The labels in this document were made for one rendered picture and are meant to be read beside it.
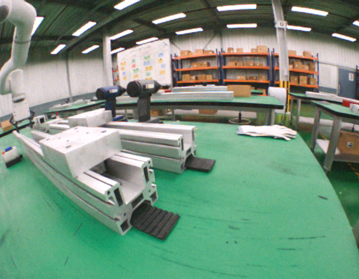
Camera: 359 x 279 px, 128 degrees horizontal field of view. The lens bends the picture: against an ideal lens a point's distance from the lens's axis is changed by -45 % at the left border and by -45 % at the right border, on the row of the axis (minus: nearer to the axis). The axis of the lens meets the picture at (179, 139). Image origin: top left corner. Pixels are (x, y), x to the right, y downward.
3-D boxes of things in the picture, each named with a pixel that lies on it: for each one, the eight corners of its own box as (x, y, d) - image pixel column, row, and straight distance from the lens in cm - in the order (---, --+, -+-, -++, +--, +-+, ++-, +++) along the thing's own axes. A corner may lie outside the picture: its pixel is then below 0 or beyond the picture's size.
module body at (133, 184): (23, 151, 97) (19, 136, 96) (39, 145, 98) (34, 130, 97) (122, 236, 25) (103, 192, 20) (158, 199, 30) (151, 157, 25)
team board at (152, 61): (119, 128, 424) (111, 52, 424) (132, 123, 458) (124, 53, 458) (170, 132, 331) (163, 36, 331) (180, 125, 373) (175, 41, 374)
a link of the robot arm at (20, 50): (-1, 45, 82) (-1, 100, 100) (32, 41, 85) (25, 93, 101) (-1, 36, 91) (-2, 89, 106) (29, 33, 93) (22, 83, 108)
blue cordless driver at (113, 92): (100, 134, 81) (92, 88, 79) (127, 123, 94) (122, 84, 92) (110, 135, 75) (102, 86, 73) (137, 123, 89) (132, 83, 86)
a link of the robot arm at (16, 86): (10, 96, 96) (26, 92, 98) (8, 70, 98) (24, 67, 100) (9, 98, 104) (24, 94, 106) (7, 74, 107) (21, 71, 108)
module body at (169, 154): (52, 139, 100) (48, 124, 99) (66, 134, 103) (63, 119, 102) (180, 174, 36) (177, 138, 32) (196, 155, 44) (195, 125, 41)
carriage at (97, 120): (71, 134, 69) (67, 117, 68) (91, 126, 74) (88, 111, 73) (90, 138, 55) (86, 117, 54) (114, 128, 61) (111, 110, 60)
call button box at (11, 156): (6, 164, 89) (1, 151, 88) (22, 156, 89) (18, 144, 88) (6, 168, 81) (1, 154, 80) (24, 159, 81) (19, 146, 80)
